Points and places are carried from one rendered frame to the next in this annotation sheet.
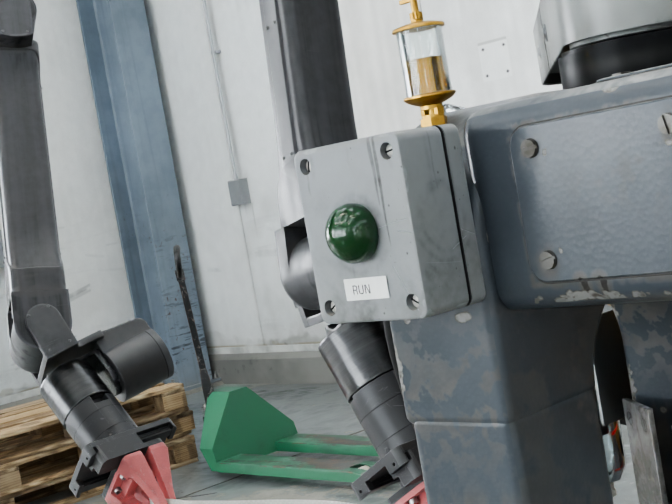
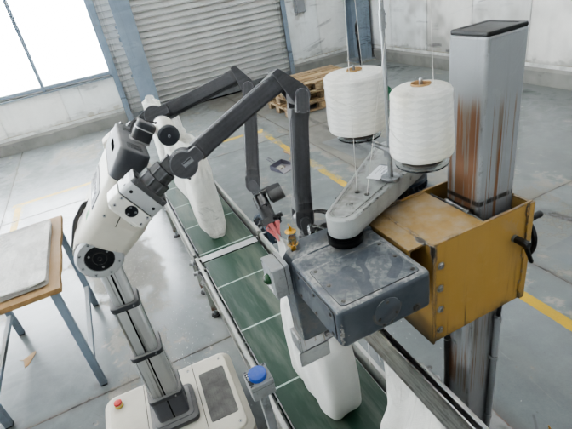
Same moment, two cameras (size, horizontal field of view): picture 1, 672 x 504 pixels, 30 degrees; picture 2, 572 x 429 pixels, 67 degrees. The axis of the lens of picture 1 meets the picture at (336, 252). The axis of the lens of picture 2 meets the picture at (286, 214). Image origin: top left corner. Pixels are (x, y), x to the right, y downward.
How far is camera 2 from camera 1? 0.78 m
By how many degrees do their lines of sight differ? 34
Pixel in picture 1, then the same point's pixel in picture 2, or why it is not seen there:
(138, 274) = (349, 14)
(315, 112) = (299, 185)
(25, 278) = (248, 172)
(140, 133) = not seen: outside the picture
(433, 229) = (280, 285)
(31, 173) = (252, 140)
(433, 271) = (280, 292)
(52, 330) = (254, 187)
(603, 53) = (331, 241)
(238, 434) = not seen: hidden behind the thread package
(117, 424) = (268, 214)
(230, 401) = not seen: hidden behind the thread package
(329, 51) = (305, 168)
